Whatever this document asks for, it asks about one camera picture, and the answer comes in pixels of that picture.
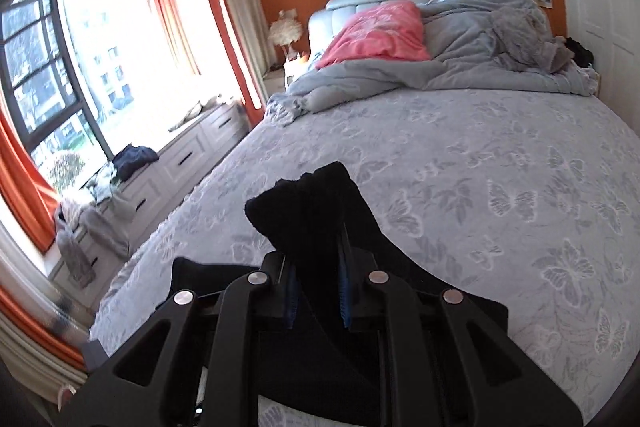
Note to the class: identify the white window drawer cabinet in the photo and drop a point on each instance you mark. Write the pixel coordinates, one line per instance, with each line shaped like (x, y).
(190, 152)

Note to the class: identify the grey crumpled garment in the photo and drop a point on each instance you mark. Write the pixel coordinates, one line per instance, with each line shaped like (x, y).
(520, 32)

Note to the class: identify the pink floral pillow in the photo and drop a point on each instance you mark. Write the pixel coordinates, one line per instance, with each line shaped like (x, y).
(380, 34)

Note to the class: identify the black pants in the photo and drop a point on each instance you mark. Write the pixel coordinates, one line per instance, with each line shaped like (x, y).
(310, 207)

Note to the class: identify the white nightstand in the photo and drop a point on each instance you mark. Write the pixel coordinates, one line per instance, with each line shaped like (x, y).
(280, 77)

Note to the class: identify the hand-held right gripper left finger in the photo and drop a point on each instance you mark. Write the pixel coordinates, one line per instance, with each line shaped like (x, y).
(291, 302)

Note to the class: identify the short orange curtain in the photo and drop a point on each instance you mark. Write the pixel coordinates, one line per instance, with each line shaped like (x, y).
(162, 2)

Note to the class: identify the grey butterfly bed sheet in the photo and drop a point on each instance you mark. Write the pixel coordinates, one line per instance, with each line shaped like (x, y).
(450, 157)

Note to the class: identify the beige cloth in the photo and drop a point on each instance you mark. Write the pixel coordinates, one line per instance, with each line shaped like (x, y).
(192, 114)

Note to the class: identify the white wall switch panel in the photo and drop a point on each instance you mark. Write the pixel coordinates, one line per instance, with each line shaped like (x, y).
(542, 2)

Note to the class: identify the grey hanging garment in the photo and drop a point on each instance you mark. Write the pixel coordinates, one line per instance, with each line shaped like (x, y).
(75, 237)

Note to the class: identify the white feather table lamp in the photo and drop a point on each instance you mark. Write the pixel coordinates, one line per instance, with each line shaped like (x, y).
(284, 29)

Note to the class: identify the dark blue garment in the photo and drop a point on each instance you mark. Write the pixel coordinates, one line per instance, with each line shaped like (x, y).
(134, 159)

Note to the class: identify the grey duvet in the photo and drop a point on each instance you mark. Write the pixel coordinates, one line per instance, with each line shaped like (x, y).
(450, 42)

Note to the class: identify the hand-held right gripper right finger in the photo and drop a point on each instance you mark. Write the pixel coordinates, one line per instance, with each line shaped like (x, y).
(344, 297)

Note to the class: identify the small black cloth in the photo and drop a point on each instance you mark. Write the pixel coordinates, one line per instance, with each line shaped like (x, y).
(580, 53)

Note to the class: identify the black framed window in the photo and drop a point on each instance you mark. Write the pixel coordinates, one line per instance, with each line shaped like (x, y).
(65, 57)

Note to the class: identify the pale clothes pile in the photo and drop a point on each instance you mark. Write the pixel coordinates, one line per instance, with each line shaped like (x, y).
(102, 182)

